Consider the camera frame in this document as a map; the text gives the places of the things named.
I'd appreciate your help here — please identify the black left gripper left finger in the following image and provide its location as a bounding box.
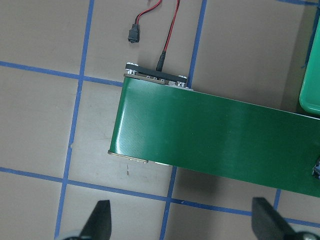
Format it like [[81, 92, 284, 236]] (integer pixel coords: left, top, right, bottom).
[[79, 200, 112, 240]]

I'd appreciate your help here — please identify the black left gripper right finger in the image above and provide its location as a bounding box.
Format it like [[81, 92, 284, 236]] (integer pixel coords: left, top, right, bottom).
[[251, 197, 296, 240]]

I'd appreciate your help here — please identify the green push button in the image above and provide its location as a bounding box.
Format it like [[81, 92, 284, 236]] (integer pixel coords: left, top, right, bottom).
[[312, 158, 320, 180]]

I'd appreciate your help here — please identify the green conveyor belt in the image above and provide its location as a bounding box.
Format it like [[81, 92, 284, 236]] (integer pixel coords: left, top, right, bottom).
[[108, 62, 320, 197]]

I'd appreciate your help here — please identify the green plastic tray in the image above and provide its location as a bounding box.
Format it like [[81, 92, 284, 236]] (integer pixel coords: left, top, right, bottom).
[[299, 21, 320, 115]]

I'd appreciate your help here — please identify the red black power cable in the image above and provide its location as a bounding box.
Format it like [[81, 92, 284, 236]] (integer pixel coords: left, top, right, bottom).
[[127, 0, 181, 72]]

